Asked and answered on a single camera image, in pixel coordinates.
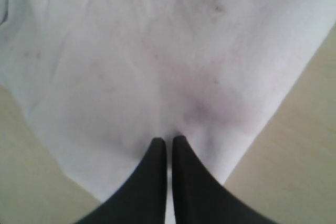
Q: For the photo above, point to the white t-shirt red print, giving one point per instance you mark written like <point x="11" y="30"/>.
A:
<point x="98" y="79"/>

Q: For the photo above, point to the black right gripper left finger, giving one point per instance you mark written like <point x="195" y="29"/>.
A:
<point x="142" y="198"/>

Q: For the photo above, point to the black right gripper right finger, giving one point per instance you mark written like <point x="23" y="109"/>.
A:
<point x="198" y="197"/>

